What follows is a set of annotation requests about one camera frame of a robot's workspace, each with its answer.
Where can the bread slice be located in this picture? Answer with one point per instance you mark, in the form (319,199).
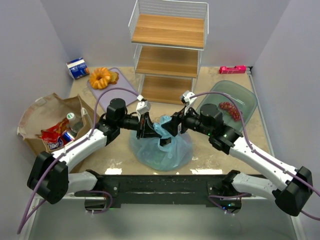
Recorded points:
(114,77)

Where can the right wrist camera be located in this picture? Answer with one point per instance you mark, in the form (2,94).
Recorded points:
(188,98)

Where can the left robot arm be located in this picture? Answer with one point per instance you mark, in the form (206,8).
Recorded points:
(51,176)

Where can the blue white milk carton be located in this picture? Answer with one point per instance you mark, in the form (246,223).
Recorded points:
(77,68)

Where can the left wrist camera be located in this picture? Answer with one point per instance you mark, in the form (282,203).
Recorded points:
(143,106)

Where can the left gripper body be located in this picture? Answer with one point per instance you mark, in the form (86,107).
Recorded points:
(143,125)

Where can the clear green food container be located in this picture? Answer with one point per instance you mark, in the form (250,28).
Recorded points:
(244,99)

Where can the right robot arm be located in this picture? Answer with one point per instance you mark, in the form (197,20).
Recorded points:
(289,187)

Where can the red bull can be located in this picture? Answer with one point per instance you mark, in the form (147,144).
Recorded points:
(68,136)

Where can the red candy bag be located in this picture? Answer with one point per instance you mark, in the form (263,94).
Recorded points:
(52,136)

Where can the white wire wooden shelf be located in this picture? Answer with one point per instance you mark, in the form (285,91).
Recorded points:
(168,38)

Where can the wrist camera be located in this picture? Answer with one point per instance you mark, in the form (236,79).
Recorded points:
(188,98)
(143,106)

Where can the green label water bottle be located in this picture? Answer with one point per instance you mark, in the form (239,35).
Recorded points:
(75,122)

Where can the brown paper grocery bag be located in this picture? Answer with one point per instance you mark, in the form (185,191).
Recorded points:
(46,112)

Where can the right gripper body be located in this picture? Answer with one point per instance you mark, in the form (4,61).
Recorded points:
(178,122)

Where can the lavender cutting board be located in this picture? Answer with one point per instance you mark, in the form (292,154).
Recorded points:
(122,82)

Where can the glazed bundt cake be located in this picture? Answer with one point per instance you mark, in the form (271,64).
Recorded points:
(100,78)

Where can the pink box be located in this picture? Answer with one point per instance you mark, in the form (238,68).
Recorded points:
(238,69)

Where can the black base frame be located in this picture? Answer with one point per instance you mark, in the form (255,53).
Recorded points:
(210,190)

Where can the red grape bunch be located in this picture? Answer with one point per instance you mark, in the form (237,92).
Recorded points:
(231,109)

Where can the light blue plastic bag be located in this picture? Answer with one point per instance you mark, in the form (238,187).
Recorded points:
(172,156)

